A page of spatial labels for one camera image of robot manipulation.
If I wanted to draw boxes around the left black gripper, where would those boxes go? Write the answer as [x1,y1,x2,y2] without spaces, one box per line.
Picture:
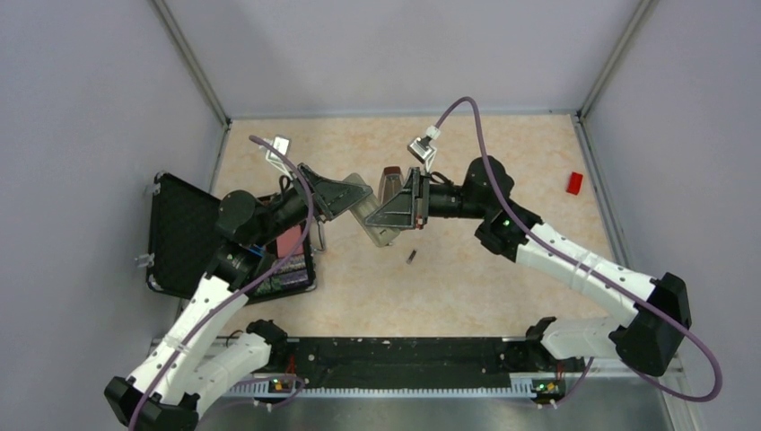
[253,162,373,247]

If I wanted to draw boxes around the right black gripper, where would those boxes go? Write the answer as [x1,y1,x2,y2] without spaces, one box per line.
[366,168,489,231]

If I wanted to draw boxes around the white remote control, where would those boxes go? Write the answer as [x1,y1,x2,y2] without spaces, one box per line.
[345,172,400,249]

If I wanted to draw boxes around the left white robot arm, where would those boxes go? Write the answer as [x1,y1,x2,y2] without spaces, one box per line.
[104,163,373,430]

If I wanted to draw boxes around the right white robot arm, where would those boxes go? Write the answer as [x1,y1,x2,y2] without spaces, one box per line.
[364,157,692,377]

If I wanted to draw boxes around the brown wooden metronome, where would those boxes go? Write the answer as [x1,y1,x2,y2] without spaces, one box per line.
[378,165,405,205]

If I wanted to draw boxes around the pink card deck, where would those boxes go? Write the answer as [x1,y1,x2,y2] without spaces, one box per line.
[276,225,303,259]

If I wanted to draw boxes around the black poker chip case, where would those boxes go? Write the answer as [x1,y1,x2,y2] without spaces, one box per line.
[144,172,317,304]

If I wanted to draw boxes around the red small block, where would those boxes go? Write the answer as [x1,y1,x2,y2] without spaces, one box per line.
[565,172,584,196]

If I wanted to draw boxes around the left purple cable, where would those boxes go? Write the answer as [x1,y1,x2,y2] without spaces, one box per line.
[127,135,316,431]

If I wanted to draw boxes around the purple cable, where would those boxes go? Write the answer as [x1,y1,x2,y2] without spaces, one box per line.
[433,96,724,403]
[127,135,316,431]

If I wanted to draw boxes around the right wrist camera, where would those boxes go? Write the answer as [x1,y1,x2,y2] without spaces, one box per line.
[407,126,441,172]

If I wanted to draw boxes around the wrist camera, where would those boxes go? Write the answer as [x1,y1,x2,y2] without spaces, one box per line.
[265,136,291,171]
[407,126,441,172]

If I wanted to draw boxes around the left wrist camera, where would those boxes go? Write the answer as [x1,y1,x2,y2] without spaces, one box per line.
[265,136,291,171]

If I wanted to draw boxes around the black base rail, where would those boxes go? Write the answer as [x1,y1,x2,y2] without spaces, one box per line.
[145,336,679,411]

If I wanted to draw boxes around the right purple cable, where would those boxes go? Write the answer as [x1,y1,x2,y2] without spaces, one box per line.
[433,96,724,403]

